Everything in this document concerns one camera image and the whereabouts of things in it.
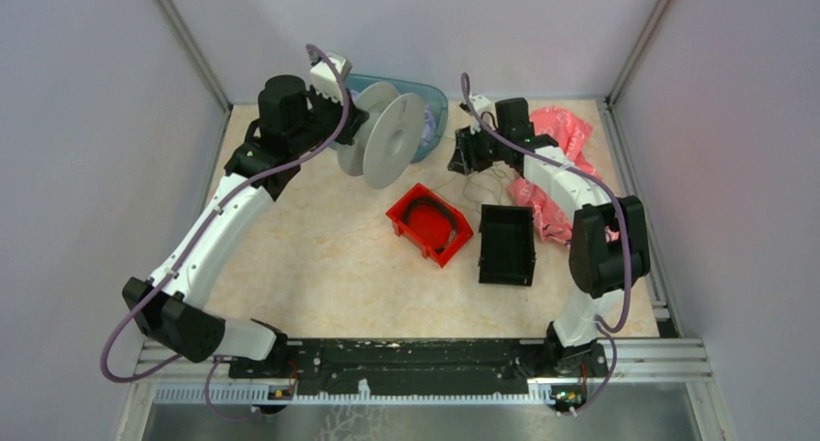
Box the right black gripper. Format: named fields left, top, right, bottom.
left=449, top=121, right=510, bottom=176

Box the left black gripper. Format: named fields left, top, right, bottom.
left=289, top=81, right=368, bottom=155

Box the thin green cable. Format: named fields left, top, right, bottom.
left=428, top=165, right=513, bottom=215

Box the grey plastic cable spool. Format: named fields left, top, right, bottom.
left=336, top=81, right=425, bottom=190

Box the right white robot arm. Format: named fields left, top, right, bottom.
left=448, top=93, right=651, bottom=375

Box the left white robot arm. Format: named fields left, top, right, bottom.
left=122, top=73, right=366, bottom=377

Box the teal plastic basin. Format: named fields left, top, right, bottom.
left=346, top=73, right=449, bottom=163

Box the purple cloth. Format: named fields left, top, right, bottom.
left=419, top=105, right=437, bottom=149

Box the red plastic bin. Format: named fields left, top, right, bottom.
left=385, top=183, right=474, bottom=268

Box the pink patterned cloth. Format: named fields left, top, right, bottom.
left=507, top=105, right=600, bottom=247

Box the black plastic bin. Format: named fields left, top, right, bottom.
left=478, top=204, right=537, bottom=287

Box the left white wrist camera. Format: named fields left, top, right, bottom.
left=309, top=51, right=353, bottom=103

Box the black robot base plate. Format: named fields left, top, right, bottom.
left=228, top=338, right=607, bottom=397

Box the grey slotted cable duct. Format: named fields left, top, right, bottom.
left=154, top=383, right=581, bottom=406

